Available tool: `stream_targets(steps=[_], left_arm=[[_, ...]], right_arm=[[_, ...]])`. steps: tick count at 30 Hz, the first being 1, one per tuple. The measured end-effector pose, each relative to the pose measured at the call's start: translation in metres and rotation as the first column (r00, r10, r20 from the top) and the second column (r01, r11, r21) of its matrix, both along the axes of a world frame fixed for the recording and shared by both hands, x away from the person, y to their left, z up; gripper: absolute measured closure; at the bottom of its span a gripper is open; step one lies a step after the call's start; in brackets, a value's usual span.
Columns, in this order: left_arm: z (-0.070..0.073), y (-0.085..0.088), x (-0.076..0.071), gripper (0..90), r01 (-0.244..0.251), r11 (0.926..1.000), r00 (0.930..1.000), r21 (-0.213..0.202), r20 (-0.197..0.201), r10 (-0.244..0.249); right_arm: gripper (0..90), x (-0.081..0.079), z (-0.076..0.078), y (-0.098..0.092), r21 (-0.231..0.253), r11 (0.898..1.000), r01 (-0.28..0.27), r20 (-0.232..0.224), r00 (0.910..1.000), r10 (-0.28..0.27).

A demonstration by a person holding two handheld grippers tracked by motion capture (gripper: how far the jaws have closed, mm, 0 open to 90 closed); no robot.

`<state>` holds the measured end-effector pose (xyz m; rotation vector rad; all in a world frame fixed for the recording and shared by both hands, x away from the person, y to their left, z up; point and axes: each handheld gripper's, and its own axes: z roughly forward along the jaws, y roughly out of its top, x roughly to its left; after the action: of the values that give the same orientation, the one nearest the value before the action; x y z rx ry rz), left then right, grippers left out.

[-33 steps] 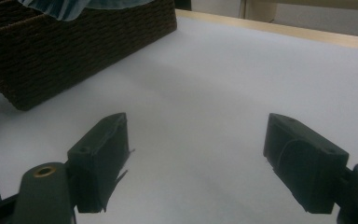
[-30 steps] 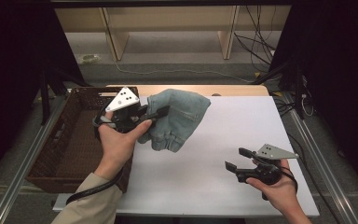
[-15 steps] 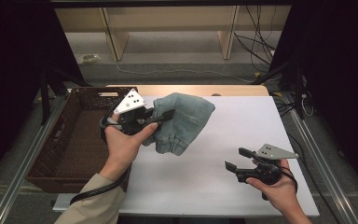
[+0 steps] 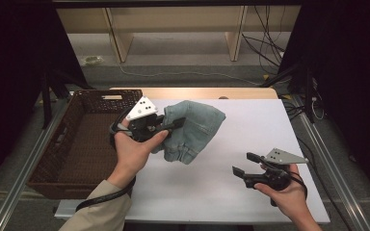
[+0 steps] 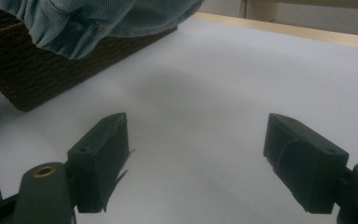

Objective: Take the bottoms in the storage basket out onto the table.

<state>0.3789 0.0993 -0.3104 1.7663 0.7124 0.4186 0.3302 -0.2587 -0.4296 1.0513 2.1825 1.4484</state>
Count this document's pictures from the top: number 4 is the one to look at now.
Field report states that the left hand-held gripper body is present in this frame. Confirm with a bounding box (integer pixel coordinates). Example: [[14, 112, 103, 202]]
[[124, 95, 166, 143]]

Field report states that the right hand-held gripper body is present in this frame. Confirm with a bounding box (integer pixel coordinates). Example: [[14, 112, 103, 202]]
[[244, 147, 309, 192]]

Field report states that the light blue denim garment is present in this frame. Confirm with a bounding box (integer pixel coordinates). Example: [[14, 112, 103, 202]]
[[150, 99, 227, 166]]

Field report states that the brown woven basket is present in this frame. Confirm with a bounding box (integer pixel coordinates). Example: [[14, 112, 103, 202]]
[[26, 89, 145, 200]]

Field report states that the person's right hand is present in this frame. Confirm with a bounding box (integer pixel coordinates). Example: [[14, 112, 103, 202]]
[[253, 163, 312, 222]]

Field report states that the person's left hand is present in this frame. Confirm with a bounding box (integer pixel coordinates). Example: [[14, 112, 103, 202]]
[[107, 118, 170, 190]]

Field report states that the white table mat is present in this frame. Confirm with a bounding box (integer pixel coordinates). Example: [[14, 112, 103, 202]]
[[54, 98, 331, 224]]

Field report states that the black metal stand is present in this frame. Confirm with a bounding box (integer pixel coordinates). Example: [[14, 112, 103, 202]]
[[39, 67, 94, 130], [259, 59, 318, 125]]

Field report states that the light wooden desk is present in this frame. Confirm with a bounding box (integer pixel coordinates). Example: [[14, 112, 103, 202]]
[[56, 5, 302, 64]]

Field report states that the black curtain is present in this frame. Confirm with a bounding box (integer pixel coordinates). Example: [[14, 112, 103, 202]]
[[277, 0, 370, 210], [0, 0, 89, 195]]

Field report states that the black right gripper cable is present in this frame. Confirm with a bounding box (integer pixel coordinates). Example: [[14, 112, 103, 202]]
[[289, 171, 309, 200]]

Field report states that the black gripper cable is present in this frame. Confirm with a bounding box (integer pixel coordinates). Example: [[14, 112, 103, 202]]
[[289, 171, 309, 200], [75, 109, 138, 213]]

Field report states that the black floor cable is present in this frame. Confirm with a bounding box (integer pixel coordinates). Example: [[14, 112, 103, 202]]
[[282, 99, 355, 231]]

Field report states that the aluminium rail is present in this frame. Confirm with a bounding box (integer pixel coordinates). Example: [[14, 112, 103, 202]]
[[0, 95, 75, 231], [289, 95, 370, 231]]

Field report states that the white floor cable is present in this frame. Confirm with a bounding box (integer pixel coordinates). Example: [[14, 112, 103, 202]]
[[119, 63, 262, 87]]

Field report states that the greenish coiled cable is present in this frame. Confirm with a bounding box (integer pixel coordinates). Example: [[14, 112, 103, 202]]
[[82, 55, 106, 67]]

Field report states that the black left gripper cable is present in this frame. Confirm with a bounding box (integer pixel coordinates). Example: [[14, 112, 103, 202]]
[[75, 109, 138, 213]]

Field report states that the black cable bundle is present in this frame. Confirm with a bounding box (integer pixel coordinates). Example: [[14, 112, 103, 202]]
[[241, 5, 286, 77]]

